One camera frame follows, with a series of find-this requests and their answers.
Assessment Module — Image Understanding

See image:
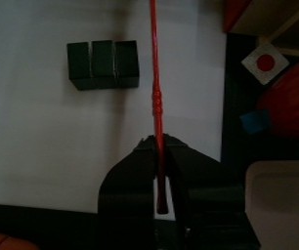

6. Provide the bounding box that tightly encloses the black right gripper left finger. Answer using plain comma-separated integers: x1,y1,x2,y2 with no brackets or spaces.
94,135,161,250

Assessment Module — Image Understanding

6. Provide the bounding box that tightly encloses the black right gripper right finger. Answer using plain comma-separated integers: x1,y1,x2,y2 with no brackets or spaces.
161,133,262,250

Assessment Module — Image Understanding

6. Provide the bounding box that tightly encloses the red toy knife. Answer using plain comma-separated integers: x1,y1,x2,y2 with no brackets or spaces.
149,0,170,216

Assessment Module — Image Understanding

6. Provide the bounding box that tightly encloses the beige rectangular plate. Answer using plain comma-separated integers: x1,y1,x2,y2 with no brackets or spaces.
244,159,299,250

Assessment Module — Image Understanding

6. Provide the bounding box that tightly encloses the white cutting board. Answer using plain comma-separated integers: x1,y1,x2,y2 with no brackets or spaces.
0,0,228,223

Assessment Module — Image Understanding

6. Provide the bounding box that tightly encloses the toy sushi piece black nori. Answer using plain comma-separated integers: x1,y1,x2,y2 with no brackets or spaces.
89,39,118,90
113,39,141,89

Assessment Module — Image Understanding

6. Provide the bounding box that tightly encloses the orange toy object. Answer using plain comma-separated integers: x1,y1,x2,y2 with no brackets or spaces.
0,229,40,250

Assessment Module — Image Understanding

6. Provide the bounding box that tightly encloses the red round bowl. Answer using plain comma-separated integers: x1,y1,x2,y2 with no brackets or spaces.
256,53,299,143

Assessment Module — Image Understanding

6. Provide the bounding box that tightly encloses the small japanese flag card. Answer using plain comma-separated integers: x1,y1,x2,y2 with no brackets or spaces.
240,41,290,87

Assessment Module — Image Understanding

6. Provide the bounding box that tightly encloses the red wooden box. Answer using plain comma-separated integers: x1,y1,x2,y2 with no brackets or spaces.
222,0,299,58

